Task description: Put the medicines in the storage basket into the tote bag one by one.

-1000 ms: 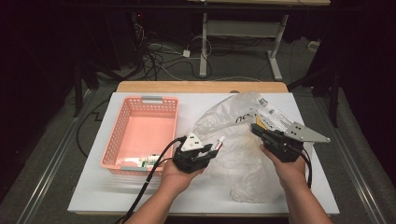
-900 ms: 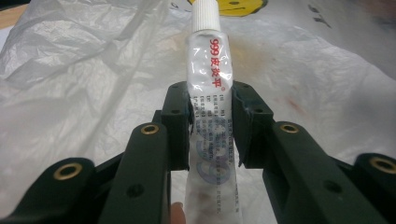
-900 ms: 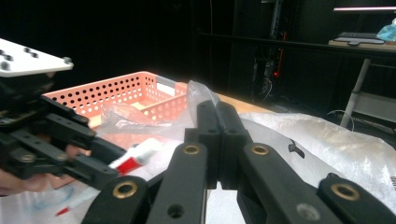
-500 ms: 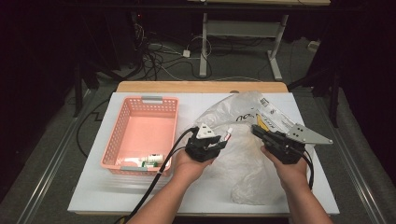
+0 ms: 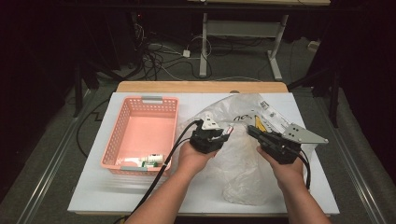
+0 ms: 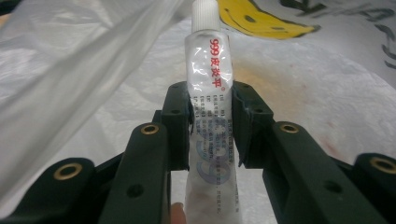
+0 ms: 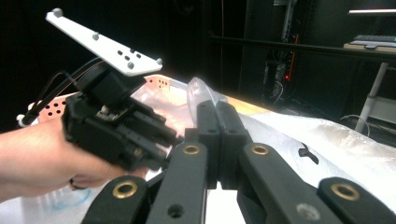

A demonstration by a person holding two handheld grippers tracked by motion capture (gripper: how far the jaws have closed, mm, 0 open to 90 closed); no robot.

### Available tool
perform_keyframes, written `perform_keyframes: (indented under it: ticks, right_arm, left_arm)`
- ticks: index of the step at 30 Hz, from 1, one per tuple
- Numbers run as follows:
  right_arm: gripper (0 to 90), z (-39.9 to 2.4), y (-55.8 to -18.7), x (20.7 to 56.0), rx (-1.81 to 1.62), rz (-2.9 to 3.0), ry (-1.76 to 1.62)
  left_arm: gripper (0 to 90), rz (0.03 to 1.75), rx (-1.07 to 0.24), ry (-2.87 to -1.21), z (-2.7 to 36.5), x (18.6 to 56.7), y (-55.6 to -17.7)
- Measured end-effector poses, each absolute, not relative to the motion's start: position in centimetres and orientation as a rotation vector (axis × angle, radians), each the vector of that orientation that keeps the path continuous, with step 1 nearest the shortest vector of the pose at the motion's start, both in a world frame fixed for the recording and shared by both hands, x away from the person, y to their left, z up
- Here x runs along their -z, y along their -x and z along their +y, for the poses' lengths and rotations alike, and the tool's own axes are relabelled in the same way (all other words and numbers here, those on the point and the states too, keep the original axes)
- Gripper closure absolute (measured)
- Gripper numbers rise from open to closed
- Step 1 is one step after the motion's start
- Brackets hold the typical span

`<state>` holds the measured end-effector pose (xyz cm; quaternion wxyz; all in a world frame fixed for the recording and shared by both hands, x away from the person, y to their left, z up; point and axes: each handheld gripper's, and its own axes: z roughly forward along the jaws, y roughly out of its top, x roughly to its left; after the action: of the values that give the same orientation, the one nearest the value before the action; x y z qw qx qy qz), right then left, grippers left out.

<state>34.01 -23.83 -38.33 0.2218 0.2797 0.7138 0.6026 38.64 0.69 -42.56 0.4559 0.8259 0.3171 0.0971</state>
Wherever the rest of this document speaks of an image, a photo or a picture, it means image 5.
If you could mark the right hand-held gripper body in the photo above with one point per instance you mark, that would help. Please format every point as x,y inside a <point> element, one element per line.
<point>286,146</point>

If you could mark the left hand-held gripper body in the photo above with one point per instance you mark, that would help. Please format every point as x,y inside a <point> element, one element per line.
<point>207,137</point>

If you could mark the clear plastic bag smiley print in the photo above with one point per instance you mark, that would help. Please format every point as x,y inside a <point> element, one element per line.
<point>243,168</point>

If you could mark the pink plastic basket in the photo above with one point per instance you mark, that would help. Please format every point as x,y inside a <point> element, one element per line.
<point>146,127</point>

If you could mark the person's right hand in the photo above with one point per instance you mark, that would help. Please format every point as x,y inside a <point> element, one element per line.
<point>285,171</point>

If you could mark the person's left hand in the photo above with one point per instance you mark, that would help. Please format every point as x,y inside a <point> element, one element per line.
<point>194,158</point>

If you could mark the dark table grommet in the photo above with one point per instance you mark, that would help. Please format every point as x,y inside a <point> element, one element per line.
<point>234,91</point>

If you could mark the black metal stand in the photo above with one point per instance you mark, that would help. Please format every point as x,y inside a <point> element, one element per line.
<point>334,99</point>

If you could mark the flat white packet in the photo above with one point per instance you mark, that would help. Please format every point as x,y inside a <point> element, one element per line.
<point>130,161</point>

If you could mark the white power adapter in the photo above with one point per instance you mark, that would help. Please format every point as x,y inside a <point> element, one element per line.
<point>186,53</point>

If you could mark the white power strip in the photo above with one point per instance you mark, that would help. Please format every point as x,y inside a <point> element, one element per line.
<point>313,46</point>

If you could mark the white table cover sheet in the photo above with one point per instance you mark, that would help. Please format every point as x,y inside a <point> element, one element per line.
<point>90,193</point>

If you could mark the white metal desk frame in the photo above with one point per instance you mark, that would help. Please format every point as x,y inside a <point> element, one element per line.
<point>243,28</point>

